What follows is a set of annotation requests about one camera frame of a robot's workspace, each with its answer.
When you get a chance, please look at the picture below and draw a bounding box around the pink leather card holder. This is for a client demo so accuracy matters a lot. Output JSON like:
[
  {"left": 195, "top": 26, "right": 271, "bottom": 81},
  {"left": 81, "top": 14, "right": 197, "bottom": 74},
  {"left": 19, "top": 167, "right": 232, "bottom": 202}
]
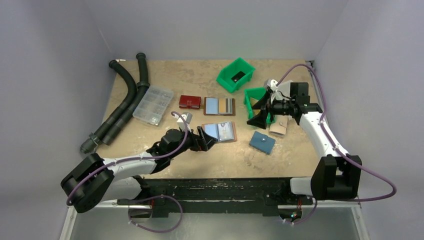
[{"left": 202, "top": 121, "right": 237, "bottom": 143}]

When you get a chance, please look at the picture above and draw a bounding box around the silver VIP card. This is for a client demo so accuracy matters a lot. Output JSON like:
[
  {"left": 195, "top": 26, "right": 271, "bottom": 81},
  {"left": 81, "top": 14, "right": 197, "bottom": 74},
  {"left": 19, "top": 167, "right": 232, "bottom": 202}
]
[{"left": 217, "top": 121, "right": 235, "bottom": 142}]

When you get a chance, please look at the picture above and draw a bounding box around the black VIP card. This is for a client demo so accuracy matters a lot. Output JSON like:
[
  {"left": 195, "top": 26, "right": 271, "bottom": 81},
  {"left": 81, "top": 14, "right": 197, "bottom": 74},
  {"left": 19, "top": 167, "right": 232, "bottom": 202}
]
[{"left": 231, "top": 71, "right": 246, "bottom": 83}]

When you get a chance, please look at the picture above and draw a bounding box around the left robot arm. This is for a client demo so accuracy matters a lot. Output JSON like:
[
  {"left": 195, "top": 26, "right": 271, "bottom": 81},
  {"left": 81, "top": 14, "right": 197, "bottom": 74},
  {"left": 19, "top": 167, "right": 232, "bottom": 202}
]
[{"left": 60, "top": 126, "right": 218, "bottom": 213}]

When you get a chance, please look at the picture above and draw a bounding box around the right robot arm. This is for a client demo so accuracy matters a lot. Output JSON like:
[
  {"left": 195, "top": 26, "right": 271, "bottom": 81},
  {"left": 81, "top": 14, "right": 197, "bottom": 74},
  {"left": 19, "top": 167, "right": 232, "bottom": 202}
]
[{"left": 246, "top": 79, "right": 362, "bottom": 201}]

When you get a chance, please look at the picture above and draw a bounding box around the cream leather card holder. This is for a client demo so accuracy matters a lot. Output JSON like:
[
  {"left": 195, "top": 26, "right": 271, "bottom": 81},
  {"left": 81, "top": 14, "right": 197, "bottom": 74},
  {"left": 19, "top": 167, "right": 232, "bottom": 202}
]
[{"left": 268, "top": 115, "right": 288, "bottom": 137}]

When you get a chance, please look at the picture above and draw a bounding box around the blue leather card holder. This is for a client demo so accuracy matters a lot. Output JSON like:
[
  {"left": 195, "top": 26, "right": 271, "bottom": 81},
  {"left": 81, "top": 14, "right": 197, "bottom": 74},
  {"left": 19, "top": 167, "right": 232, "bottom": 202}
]
[{"left": 249, "top": 131, "right": 276, "bottom": 155}]

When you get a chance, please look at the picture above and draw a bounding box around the brown open card holder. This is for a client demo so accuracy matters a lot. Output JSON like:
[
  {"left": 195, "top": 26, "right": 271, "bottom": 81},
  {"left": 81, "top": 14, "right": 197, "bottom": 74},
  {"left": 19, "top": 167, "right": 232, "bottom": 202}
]
[{"left": 203, "top": 97, "right": 236, "bottom": 116}]

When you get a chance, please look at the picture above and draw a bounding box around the yellow striped card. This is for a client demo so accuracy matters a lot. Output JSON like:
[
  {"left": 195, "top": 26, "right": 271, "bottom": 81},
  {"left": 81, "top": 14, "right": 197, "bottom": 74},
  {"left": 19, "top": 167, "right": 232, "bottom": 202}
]
[{"left": 217, "top": 98, "right": 234, "bottom": 115}]

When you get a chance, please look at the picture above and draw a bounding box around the red leather card holder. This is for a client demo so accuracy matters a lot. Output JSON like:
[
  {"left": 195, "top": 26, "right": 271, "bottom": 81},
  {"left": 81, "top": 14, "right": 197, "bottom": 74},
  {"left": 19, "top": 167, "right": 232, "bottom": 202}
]
[{"left": 178, "top": 95, "right": 202, "bottom": 110}]

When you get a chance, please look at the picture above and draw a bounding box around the small green plastic bin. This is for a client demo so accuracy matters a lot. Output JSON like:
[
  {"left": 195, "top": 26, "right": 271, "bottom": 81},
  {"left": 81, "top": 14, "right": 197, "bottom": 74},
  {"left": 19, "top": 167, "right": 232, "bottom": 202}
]
[{"left": 244, "top": 87, "right": 275, "bottom": 126}]

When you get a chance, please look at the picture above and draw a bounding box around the clear white plastic bin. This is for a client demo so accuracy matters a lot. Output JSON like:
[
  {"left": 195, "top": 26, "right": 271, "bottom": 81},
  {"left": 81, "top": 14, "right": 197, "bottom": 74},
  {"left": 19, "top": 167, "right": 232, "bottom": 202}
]
[{"left": 278, "top": 80, "right": 293, "bottom": 97}]

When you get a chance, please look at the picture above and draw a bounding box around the large green plastic bin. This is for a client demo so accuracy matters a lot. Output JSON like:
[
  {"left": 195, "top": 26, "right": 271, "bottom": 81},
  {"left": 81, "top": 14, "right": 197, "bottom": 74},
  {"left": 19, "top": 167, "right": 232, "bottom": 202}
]
[{"left": 216, "top": 57, "right": 256, "bottom": 93}]

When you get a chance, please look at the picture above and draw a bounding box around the clear plastic organizer box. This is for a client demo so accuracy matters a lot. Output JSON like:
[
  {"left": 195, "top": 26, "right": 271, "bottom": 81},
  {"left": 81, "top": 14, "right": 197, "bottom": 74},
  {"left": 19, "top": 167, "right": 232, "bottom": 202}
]
[{"left": 132, "top": 85, "right": 174, "bottom": 126}]

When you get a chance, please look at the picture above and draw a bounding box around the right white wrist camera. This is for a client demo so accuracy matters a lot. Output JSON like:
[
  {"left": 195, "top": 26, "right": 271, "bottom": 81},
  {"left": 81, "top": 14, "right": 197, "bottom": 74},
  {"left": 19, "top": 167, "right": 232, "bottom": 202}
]
[{"left": 263, "top": 79, "right": 279, "bottom": 102}]

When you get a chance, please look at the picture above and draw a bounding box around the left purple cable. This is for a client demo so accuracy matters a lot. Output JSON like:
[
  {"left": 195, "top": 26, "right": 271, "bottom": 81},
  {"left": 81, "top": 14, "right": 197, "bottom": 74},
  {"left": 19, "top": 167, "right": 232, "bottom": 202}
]
[{"left": 66, "top": 111, "right": 190, "bottom": 234}]

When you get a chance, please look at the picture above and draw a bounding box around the purple cable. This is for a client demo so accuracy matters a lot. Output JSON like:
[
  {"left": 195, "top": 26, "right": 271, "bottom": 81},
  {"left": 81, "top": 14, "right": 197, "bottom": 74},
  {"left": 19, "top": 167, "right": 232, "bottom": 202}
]
[
  {"left": 66, "top": 111, "right": 190, "bottom": 234},
  {"left": 276, "top": 63, "right": 397, "bottom": 226}
]

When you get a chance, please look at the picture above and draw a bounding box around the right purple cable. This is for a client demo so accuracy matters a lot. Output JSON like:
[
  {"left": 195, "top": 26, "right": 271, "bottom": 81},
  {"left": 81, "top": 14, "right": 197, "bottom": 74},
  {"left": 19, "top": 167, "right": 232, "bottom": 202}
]
[{"left": 276, "top": 63, "right": 397, "bottom": 226}]

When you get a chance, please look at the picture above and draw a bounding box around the right black corrugated hose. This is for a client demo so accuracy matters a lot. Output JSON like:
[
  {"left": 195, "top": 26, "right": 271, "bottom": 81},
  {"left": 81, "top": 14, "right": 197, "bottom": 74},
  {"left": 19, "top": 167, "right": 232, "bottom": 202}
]
[{"left": 101, "top": 52, "right": 151, "bottom": 146}]

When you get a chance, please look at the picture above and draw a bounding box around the black corrugated hose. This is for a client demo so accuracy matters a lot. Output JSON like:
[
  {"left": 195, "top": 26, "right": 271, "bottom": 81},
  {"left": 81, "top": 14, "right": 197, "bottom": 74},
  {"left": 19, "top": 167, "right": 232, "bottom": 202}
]
[
  {"left": 101, "top": 52, "right": 151, "bottom": 146},
  {"left": 79, "top": 59, "right": 138, "bottom": 155}
]

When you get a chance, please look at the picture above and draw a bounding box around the left black corrugated hose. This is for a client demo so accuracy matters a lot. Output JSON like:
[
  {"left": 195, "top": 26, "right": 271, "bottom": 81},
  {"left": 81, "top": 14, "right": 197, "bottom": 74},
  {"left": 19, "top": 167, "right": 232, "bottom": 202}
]
[{"left": 79, "top": 59, "right": 138, "bottom": 155}]

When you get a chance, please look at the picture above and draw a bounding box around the aluminium frame rail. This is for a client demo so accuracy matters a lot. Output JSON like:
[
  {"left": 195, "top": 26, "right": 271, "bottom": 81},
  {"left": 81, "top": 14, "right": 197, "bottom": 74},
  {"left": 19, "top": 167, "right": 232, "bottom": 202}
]
[{"left": 59, "top": 201, "right": 161, "bottom": 240}]

